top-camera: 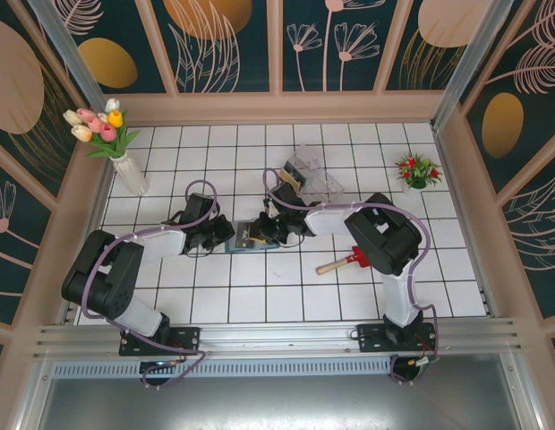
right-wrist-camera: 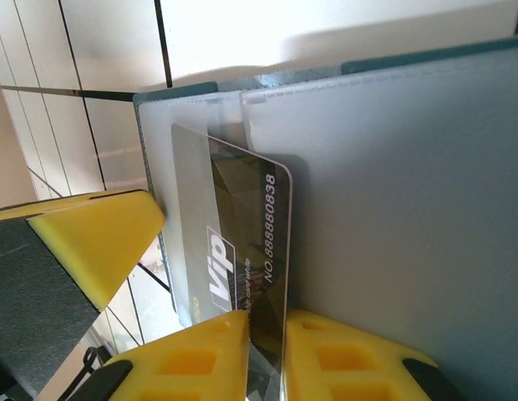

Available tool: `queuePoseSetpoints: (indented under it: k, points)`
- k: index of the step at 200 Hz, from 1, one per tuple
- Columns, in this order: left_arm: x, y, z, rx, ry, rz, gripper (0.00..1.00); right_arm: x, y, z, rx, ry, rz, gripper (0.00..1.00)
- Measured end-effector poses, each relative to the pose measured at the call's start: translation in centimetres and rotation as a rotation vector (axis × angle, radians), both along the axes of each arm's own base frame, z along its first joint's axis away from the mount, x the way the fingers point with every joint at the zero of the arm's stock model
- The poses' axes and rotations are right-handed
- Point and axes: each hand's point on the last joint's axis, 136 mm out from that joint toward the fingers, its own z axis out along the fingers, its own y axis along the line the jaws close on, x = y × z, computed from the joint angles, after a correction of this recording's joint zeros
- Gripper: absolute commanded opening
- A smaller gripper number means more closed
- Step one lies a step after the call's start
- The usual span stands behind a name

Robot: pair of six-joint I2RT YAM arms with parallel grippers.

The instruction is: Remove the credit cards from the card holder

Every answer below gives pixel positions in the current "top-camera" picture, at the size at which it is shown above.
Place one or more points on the aluminium mounting rail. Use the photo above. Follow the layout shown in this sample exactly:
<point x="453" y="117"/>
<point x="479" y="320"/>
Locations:
<point x="277" y="336"/>

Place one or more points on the aluminium frame post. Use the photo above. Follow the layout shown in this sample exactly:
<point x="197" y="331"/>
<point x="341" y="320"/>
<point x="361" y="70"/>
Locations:
<point x="66" y="42"/>
<point x="474" y="54"/>

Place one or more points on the tan card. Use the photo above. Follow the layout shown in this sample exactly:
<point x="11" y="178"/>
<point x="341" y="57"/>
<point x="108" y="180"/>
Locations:
<point x="296" y="183"/>

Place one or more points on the clear plastic box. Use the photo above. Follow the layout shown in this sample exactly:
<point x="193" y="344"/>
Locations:
<point x="324" y="188"/>

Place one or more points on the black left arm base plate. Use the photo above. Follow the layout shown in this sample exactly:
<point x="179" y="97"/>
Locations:
<point x="188" y="338"/>

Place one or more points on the black printed card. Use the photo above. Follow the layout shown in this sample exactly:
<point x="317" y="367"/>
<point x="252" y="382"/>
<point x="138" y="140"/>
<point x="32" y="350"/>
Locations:
<point x="245" y="236"/>

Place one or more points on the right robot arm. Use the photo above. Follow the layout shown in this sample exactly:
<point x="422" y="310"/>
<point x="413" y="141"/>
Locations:
<point x="385" y="242"/>

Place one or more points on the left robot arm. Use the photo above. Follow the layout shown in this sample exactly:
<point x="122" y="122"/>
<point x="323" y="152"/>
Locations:
<point x="103" y="277"/>

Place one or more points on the small connector board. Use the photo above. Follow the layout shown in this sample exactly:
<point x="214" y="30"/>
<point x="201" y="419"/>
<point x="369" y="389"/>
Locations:
<point x="423" y="362"/>
<point x="161" y="363"/>

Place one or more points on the red-flowered plant in white pot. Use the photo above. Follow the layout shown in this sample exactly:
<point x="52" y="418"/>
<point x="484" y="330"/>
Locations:
<point x="416" y="172"/>

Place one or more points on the artificial tulip bouquet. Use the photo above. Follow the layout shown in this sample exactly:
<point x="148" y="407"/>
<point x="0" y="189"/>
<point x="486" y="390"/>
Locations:
<point x="100" y="125"/>

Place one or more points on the blue card holder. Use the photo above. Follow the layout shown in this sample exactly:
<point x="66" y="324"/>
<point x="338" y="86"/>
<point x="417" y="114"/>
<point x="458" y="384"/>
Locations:
<point x="259" y="249"/>

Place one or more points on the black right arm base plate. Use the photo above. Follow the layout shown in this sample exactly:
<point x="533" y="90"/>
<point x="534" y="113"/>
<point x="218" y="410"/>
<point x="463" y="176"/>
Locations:
<point x="371" y="336"/>

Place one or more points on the black VIP card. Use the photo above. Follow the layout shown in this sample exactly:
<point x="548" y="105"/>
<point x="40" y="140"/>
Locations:
<point x="294" y="171"/>

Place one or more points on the white ribbed vase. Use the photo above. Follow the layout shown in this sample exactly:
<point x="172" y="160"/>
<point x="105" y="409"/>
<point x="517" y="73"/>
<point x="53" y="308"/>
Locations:
<point x="130" y="177"/>

